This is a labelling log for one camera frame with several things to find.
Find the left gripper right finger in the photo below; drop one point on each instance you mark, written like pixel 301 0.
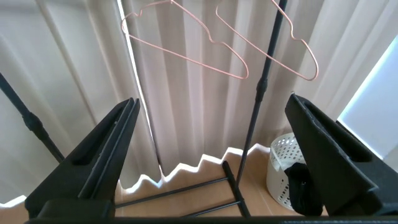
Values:
pixel 348 186

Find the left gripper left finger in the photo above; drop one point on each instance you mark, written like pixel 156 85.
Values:
pixel 56 193

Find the pink clothes hanger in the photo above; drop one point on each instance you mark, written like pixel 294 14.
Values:
pixel 306 45
pixel 186 58

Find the white laundry basket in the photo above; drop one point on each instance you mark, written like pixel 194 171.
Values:
pixel 278 174

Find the black clothes rack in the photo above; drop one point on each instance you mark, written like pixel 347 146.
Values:
pixel 261 87

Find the black garment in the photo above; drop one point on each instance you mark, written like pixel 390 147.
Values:
pixel 303 193

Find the beige curtain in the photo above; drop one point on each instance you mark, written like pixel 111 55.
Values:
pixel 186 109

